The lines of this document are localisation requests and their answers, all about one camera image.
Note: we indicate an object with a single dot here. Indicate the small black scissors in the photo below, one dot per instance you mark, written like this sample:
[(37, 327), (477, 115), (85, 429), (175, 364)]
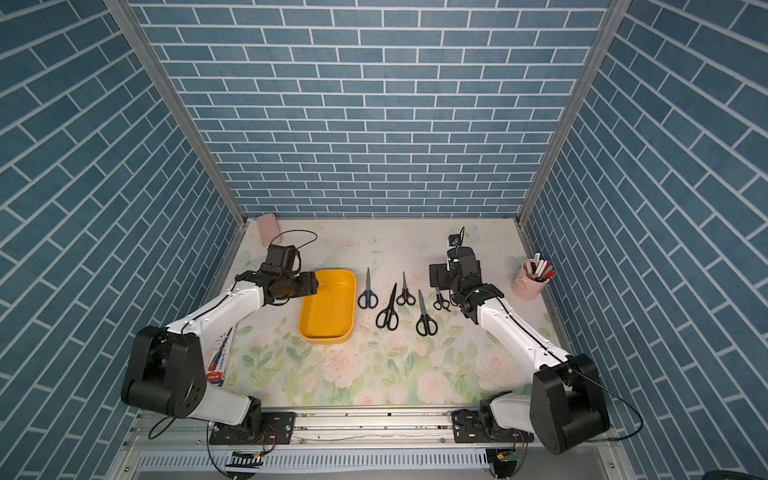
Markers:
[(405, 298), (440, 303)]

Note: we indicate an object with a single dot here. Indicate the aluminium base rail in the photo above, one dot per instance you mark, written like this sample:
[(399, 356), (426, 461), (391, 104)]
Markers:
[(327, 428)]

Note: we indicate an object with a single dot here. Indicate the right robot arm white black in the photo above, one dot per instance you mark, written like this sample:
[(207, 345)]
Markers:
[(566, 406)]

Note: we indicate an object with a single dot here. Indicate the dark blue handled scissors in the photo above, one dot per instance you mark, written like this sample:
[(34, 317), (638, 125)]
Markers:
[(367, 299)]

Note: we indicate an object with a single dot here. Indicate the yellow plastic storage box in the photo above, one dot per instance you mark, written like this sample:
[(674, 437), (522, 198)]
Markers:
[(328, 317)]

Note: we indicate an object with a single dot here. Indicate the pink pencil case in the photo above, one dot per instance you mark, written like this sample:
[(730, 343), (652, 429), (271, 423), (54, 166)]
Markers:
[(269, 230)]

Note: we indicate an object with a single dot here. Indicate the large black scissors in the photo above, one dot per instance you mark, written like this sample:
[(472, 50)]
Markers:
[(388, 317)]

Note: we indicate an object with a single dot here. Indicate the pens in cup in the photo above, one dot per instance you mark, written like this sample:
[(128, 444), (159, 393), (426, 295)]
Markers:
[(538, 268)]

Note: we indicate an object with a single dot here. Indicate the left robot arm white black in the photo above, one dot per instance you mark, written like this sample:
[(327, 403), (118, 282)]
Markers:
[(166, 371)]

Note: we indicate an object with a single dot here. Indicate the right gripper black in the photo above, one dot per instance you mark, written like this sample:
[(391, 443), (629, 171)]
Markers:
[(442, 269)]

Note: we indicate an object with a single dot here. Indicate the pink pen holder cup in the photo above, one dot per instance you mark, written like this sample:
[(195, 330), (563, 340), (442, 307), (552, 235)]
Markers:
[(525, 287)]

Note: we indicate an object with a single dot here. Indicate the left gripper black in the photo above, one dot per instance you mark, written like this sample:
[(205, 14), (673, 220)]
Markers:
[(309, 284)]

